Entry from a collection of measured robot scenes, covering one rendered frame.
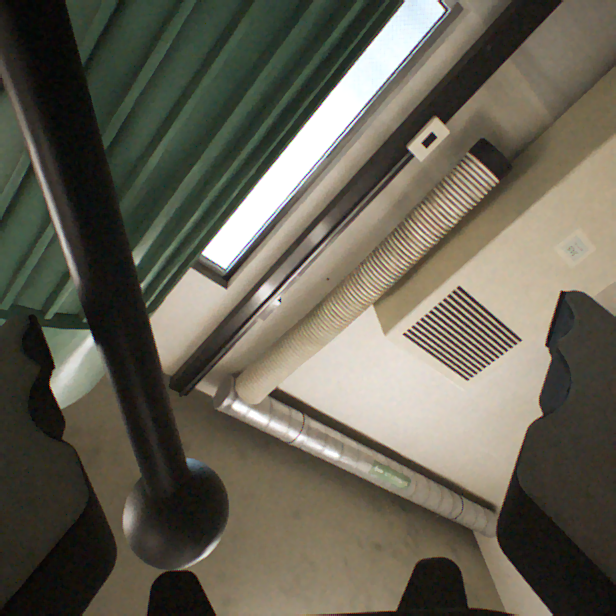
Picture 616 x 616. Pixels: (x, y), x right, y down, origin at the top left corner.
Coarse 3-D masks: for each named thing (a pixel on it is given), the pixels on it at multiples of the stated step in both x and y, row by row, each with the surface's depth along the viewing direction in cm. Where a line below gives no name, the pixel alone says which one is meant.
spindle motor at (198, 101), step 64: (128, 0) 13; (192, 0) 13; (256, 0) 13; (320, 0) 14; (384, 0) 16; (128, 64) 14; (192, 64) 14; (256, 64) 15; (320, 64) 17; (0, 128) 14; (128, 128) 15; (192, 128) 16; (256, 128) 17; (0, 192) 15; (128, 192) 16; (192, 192) 18; (0, 256) 17; (192, 256) 23; (0, 320) 18; (64, 320) 20; (64, 384) 23
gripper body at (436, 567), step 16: (432, 560) 5; (448, 560) 5; (160, 576) 5; (176, 576) 5; (192, 576) 5; (416, 576) 5; (432, 576) 5; (448, 576) 5; (160, 592) 5; (176, 592) 5; (192, 592) 5; (416, 592) 5; (432, 592) 5; (448, 592) 5; (464, 592) 5; (160, 608) 5; (176, 608) 5; (192, 608) 5; (208, 608) 5; (400, 608) 5; (416, 608) 5; (432, 608) 5; (448, 608) 5; (464, 608) 5; (480, 608) 5
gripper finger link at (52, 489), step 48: (0, 336) 10; (0, 384) 8; (48, 384) 9; (0, 432) 7; (48, 432) 9; (0, 480) 7; (48, 480) 7; (0, 528) 6; (48, 528) 6; (96, 528) 6; (0, 576) 5; (48, 576) 6; (96, 576) 7
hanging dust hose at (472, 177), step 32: (480, 160) 148; (448, 192) 154; (480, 192) 152; (416, 224) 160; (448, 224) 159; (384, 256) 166; (416, 256) 166; (352, 288) 174; (384, 288) 173; (320, 320) 181; (352, 320) 181; (288, 352) 188; (256, 384) 196
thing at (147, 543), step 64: (0, 0) 7; (64, 0) 8; (0, 64) 8; (64, 64) 8; (64, 128) 8; (64, 192) 9; (64, 256) 10; (128, 256) 10; (128, 320) 11; (128, 384) 11; (128, 512) 14; (192, 512) 14
